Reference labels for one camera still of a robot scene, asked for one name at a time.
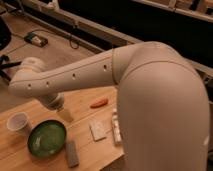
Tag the green round plate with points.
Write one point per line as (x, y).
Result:
(47, 139)

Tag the black office chair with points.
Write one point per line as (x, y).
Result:
(5, 38)

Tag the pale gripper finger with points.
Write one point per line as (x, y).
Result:
(65, 114)

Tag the floor device with cable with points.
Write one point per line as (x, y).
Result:
(35, 39)

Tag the small clear bottle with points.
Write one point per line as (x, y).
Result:
(115, 127)

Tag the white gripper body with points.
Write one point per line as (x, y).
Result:
(53, 101)

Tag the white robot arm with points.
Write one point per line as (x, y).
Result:
(162, 103)

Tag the grey rectangular block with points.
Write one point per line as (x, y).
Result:
(71, 154)

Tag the long metal rail frame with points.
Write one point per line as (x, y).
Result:
(116, 23)

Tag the orange carrot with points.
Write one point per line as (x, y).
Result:
(99, 103)

